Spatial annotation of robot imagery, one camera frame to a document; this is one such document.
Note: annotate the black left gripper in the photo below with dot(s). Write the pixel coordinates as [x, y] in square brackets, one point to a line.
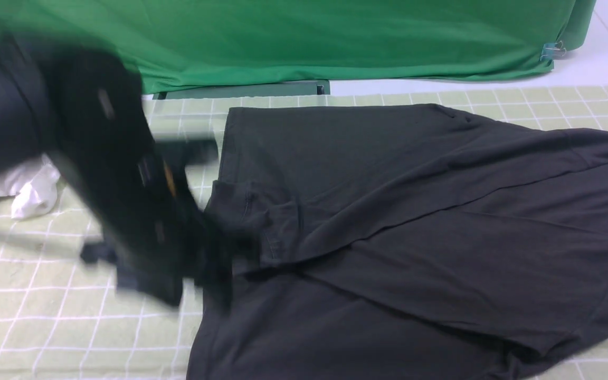
[140, 201]

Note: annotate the crumpled white shirt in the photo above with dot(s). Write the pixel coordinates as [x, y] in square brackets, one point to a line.
[33, 187]

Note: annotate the dark green backdrop base bar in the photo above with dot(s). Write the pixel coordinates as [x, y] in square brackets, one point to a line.
[280, 89]

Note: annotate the green backdrop cloth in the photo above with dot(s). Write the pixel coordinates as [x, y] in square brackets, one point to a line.
[186, 44]

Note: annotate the blue binder clip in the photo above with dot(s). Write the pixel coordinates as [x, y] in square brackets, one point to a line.
[553, 51]

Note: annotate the dark gray long-sleeve shirt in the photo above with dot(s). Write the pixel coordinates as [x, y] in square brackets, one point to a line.
[407, 242]

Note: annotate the green checkered table cloth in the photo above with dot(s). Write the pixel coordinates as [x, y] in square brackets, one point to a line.
[60, 320]

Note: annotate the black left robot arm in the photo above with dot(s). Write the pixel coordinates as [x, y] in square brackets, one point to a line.
[82, 108]

